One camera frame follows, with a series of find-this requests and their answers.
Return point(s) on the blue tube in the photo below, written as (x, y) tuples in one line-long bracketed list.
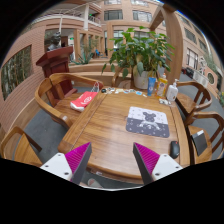
[(151, 83)]

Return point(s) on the grey white mouse pad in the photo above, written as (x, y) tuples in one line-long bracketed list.
[(147, 122)]

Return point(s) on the dark red wooden podium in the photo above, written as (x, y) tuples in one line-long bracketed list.
[(54, 61)]

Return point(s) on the wooden chair near left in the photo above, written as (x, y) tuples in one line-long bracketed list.
[(20, 147)]

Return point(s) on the small black round object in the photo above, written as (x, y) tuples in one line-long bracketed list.
[(103, 90)]

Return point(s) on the green potted plant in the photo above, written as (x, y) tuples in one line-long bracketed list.
[(140, 54)]

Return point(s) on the wooden armchair far left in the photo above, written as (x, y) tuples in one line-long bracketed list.
[(62, 113)]

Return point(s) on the wooden chair far right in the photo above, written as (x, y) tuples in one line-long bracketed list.
[(200, 100)]

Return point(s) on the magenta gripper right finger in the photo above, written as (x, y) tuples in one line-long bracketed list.
[(153, 166)]

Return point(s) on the black computer mouse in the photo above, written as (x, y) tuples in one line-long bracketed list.
[(174, 149)]

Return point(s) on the white pump dispenser bottle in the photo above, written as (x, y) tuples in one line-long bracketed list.
[(172, 91)]

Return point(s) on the dark notebook on chair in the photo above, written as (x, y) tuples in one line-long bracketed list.
[(199, 141)]

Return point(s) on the white plant pot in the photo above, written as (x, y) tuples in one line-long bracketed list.
[(141, 79)]

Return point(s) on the dark bust statue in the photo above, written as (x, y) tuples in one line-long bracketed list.
[(55, 42)]

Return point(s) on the wooden chair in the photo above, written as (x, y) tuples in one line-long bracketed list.
[(200, 100), (213, 142), (20, 147)]

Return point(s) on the wooden table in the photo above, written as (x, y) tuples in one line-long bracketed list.
[(103, 124)]

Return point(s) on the yellow bottle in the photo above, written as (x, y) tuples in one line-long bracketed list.
[(161, 86)]

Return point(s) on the wooden chair near right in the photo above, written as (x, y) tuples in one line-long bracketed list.
[(213, 142)]

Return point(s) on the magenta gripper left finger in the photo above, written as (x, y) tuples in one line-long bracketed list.
[(70, 166)]

